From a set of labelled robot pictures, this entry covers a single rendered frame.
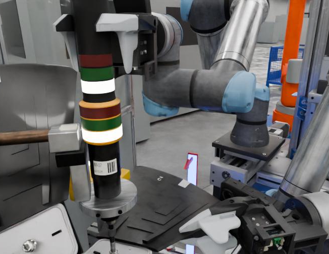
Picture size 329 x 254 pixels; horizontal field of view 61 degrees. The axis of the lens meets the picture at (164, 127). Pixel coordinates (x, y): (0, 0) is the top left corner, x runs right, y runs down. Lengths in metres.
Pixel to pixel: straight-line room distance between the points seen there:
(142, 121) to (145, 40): 3.24
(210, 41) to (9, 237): 0.75
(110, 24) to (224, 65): 0.31
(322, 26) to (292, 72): 2.97
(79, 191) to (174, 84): 0.28
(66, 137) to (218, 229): 0.26
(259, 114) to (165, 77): 0.63
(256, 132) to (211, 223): 0.72
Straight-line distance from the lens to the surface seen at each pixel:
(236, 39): 0.61
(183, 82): 0.52
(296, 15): 4.39
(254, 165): 1.13
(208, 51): 0.95
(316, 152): 0.65
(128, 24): 0.29
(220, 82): 0.51
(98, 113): 0.29
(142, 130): 3.65
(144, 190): 0.55
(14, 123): 0.41
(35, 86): 0.45
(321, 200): 0.53
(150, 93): 0.55
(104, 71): 0.29
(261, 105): 1.10
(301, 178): 0.66
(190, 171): 0.70
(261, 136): 1.13
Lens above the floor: 1.48
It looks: 20 degrees down
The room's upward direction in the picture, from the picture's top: 1 degrees counter-clockwise
